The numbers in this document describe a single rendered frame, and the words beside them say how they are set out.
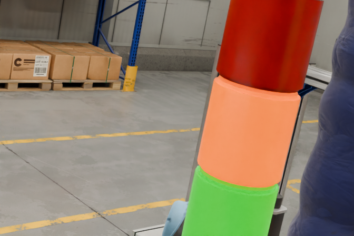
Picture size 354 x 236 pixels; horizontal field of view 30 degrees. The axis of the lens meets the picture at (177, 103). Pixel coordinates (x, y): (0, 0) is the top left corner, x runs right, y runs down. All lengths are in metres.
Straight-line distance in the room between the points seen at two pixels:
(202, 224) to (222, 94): 0.08
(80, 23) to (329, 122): 9.98
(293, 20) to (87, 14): 10.88
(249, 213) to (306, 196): 0.99
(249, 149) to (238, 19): 0.07
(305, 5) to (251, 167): 0.09
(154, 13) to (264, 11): 11.75
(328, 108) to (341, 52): 0.11
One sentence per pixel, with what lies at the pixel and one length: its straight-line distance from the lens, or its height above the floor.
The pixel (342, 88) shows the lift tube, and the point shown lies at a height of 2.13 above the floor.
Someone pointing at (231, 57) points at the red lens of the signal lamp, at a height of 2.28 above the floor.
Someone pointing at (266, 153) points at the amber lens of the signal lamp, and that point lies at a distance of 0.36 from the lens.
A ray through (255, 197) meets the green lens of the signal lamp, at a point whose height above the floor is 2.21.
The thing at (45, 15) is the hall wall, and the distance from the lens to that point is 10.79.
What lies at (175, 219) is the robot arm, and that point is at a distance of 1.86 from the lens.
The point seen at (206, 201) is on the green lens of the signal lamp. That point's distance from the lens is 0.38.
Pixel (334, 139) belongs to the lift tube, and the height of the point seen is 2.03.
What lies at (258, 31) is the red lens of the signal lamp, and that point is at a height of 2.30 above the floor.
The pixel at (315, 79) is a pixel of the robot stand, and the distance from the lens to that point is 2.16.
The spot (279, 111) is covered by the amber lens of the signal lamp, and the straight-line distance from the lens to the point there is 0.36.
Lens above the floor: 2.34
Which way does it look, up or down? 13 degrees down
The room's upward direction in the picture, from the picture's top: 11 degrees clockwise
